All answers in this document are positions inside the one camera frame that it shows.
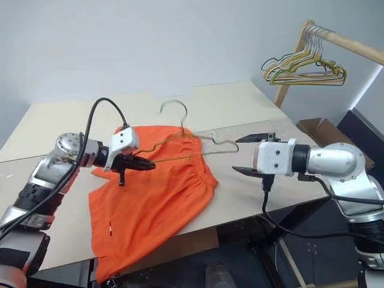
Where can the bunch of hangers on rack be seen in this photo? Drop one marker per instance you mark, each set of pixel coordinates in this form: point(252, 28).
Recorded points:
point(268, 78)

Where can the black table frame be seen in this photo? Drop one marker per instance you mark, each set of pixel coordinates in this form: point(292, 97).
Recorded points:
point(240, 240)

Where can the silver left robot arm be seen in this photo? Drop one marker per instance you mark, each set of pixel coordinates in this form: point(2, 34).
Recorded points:
point(45, 168)

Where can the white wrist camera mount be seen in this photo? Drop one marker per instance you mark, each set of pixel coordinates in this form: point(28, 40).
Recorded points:
point(274, 157)
point(124, 139)

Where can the wooden slat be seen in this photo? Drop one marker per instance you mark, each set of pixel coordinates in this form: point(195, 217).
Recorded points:
point(292, 264)

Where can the wooden rack post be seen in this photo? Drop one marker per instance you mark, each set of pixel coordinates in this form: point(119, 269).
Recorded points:
point(283, 93)

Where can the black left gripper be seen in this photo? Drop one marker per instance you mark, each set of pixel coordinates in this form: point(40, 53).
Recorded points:
point(121, 163)

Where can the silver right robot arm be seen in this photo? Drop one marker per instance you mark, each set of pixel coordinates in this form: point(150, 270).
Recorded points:
point(339, 162)

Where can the wooden rack rail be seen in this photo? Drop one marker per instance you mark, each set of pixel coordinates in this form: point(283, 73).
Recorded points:
point(354, 45)

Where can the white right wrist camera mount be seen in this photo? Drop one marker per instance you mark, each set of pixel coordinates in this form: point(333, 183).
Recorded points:
point(274, 157)

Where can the dark cabinet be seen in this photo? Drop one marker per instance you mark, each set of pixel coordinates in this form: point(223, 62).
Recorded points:
point(366, 132)

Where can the brown cardboard box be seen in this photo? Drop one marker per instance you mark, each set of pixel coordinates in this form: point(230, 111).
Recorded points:
point(321, 129)

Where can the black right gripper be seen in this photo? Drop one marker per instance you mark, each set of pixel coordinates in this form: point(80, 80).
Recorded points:
point(273, 138)

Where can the orange shorts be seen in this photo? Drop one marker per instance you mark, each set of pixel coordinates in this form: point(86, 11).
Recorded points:
point(156, 195)

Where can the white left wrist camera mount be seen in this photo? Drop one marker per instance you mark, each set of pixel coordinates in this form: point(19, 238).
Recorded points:
point(124, 139)

